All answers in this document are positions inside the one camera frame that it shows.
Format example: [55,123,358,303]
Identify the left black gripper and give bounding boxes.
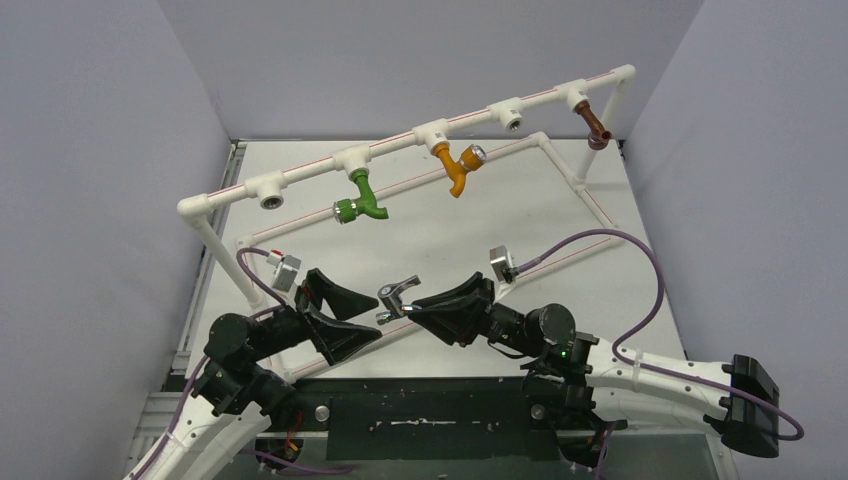
[250,269,384,361]

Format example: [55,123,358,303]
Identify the chrome metal faucet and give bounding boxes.
[376,275,421,325]

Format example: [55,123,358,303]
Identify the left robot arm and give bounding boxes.
[127,269,382,479]

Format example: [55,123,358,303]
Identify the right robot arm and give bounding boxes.
[408,273,779,458]

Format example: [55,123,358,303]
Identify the green plastic faucet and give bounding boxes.
[332,169,389,224]

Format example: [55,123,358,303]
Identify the orange plastic faucet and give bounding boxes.
[431,142,487,198]

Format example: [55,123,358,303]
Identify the brown plastic faucet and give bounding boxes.
[574,100,613,151]

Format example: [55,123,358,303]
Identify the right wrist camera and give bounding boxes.
[490,245,518,284]

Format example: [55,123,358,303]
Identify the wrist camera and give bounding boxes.
[266,250,302,292]
[490,245,518,284]

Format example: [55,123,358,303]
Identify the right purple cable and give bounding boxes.
[511,229,806,443]

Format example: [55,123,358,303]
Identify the purple cable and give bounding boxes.
[125,247,293,480]
[511,229,806,443]

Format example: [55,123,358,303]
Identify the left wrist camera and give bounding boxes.
[266,250,302,292]

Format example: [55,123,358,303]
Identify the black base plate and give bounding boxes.
[165,374,697,465]

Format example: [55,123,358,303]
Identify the white PVC pipe frame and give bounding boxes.
[176,64,637,384]

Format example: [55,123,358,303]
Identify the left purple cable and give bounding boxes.
[125,247,293,480]

